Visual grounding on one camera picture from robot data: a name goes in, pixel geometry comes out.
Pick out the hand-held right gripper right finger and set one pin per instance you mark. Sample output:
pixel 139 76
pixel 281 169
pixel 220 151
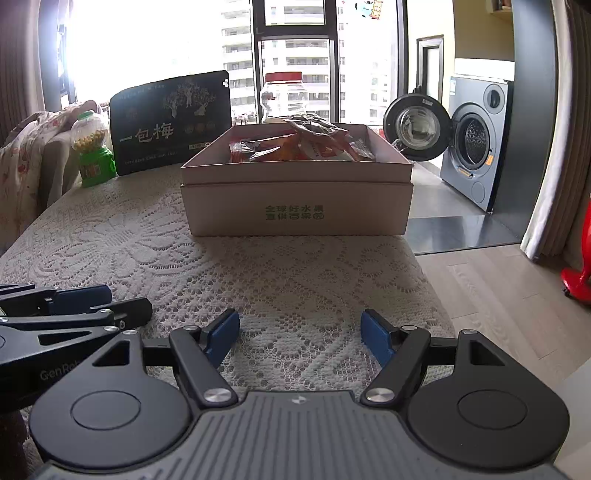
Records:
pixel 376 337

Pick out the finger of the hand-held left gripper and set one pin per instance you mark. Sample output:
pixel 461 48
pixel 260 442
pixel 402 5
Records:
pixel 83 295
pixel 115 316

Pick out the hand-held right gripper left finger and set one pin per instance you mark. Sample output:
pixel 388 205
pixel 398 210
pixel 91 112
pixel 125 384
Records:
pixel 220 339

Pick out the cardboard box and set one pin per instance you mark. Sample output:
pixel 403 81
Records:
pixel 295 207

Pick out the white lace tablecloth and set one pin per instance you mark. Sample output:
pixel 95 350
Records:
pixel 277 277

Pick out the green gumball machine toy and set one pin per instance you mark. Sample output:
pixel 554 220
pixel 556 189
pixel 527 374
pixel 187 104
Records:
pixel 94 157

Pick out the floral cloth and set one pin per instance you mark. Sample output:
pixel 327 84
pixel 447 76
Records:
pixel 27 157

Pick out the large black printed bag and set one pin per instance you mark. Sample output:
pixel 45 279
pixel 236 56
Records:
pixel 171 124

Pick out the red plastic object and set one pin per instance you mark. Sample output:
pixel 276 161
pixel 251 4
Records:
pixel 577 272

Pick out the grey washing machine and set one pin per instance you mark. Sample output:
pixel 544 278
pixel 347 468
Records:
pixel 475 138

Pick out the grey curtain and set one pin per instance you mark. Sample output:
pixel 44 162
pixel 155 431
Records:
pixel 27 55

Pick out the clear plastic jar red lid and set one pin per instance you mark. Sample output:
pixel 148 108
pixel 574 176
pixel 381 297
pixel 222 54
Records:
pixel 284 99

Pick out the black framed door panel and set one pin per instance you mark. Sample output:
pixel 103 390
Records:
pixel 421 69

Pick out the colourful window sticker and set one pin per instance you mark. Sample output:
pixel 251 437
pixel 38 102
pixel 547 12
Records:
pixel 369 8

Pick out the black window frame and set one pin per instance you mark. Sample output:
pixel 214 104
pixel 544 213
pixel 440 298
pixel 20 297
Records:
pixel 256 60

